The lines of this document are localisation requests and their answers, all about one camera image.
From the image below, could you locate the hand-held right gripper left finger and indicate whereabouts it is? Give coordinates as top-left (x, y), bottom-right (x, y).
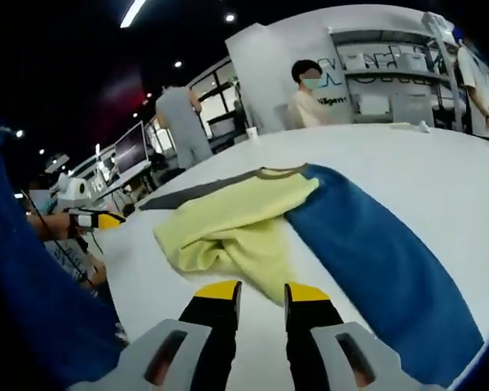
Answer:
top-left (117, 279), bottom-right (244, 391)

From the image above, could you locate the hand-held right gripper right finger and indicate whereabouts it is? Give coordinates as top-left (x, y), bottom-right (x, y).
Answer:
top-left (283, 282), bottom-right (416, 391)

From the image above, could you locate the yellow grey blue garment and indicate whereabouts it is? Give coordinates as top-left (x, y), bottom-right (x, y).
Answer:
top-left (138, 162), bottom-right (486, 390)

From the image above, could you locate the white desk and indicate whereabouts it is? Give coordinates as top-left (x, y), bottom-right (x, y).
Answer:
top-left (71, 154), bottom-right (156, 195)

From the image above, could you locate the computer monitor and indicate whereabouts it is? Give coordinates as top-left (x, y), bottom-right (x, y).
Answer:
top-left (113, 121), bottom-right (151, 176)

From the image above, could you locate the person's blue clothing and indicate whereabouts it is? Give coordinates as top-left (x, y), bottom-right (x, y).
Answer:
top-left (0, 146), bottom-right (126, 391)

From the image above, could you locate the ceiling strip light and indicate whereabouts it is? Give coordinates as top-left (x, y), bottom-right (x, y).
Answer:
top-left (120, 0), bottom-right (148, 29)

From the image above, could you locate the grey chair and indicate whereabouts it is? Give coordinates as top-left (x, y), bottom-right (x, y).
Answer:
top-left (392, 93), bottom-right (436, 128)

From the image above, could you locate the white storage bin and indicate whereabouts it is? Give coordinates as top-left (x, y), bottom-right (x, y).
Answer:
top-left (399, 52), bottom-right (429, 72)
top-left (344, 52), bottom-right (376, 72)

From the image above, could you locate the grey metal shelf rack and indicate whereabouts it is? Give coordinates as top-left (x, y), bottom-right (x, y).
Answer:
top-left (328, 11), bottom-right (461, 131)

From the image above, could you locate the left hand-held gripper cable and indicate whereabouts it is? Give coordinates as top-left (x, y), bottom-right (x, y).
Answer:
top-left (20, 189), bottom-right (105, 286)

